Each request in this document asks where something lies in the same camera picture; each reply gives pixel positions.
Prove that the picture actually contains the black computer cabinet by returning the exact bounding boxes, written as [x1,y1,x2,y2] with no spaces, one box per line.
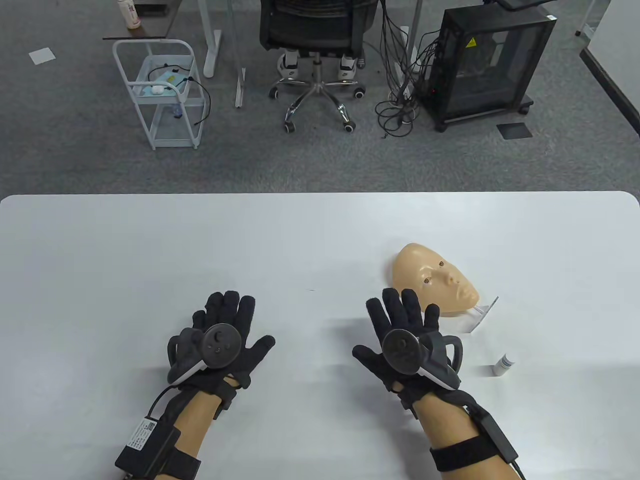
[417,5,558,133]

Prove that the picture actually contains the person's left hand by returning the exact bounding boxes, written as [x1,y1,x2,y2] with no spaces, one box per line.
[170,291,276,401]

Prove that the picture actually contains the black right armband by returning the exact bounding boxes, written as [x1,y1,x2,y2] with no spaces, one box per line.
[430,435,501,473]

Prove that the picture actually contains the black left armband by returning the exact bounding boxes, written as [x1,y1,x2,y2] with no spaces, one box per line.
[165,445,202,480]

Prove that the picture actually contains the dark floor plate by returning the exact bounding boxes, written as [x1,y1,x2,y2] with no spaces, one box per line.
[496,122,532,140]

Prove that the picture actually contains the white plastic bottle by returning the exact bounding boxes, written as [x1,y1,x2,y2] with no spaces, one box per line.
[116,0,142,30]

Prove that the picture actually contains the black left glove cable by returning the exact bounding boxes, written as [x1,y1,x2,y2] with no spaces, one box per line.
[146,386,176,418]

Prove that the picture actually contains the black charging cable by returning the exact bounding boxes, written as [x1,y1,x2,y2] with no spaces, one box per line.
[147,62,212,127]

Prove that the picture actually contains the light blue box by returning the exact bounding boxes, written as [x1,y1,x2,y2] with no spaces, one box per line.
[134,70,193,97]

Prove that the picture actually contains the person's right hand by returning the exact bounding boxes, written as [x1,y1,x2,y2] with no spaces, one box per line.
[352,288,443,401]

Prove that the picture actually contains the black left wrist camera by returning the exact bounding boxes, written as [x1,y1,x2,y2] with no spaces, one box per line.
[215,385,237,419]

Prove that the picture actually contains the beige mannequin face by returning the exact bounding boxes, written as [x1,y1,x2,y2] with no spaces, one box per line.
[390,243,479,316]

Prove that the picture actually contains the black office chair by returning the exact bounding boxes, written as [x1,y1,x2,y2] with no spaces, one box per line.
[259,0,371,133]

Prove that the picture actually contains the black hand controller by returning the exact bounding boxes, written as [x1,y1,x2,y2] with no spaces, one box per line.
[167,324,243,386]
[382,329,463,391]

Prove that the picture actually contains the white partition panel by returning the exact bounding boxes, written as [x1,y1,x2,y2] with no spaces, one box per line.
[580,0,640,141]

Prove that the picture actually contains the plain black sensor box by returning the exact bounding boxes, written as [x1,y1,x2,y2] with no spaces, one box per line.
[475,405,519,463]

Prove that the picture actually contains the black labelled sensor box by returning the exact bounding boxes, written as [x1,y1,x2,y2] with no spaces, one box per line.
[115,417,181,476]

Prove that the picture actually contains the black right hand controller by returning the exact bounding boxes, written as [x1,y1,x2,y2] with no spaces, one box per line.
[382,329,463,391]

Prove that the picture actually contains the clear acrylic stand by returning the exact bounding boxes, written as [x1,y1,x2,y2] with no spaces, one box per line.
[462,296,500,333]

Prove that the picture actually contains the white wire utility cart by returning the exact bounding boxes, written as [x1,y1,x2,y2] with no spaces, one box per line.
[112,39,207,151]

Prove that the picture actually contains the person's left forearm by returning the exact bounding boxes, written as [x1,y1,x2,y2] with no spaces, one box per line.
[172,389,226,480]

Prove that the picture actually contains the black armband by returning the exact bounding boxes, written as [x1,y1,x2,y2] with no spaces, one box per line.
[165,445,202,480]
[430,435,501,473]

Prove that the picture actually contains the thin white desk leg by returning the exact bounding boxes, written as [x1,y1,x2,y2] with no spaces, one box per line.
[227,0,247,108]

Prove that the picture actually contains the tangled black cable bundle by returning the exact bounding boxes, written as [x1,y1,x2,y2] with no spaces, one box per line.
[375,0,443,140]

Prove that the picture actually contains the black left hand controller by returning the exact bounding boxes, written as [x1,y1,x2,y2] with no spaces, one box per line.
[167,324,243,386]

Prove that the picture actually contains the thick white desk leg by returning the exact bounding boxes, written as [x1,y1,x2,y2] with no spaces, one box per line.
[197,0,222,78]

